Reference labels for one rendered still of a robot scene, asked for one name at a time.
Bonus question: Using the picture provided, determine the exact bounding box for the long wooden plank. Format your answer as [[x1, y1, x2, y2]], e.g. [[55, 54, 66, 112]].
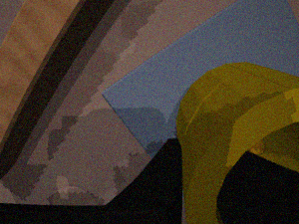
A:
[[0, 0, 114, 179]]

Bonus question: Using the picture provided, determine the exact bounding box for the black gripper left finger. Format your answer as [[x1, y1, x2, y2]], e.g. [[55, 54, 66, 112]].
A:
[[0, 138, 182, 224]]

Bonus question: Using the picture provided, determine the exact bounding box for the yellow cup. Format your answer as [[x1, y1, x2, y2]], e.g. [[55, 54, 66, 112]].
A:
[[176, 62, 299, 224]]

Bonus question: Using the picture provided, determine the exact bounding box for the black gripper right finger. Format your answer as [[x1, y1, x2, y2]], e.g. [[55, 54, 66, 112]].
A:
[[217, 151, 299, 224]]

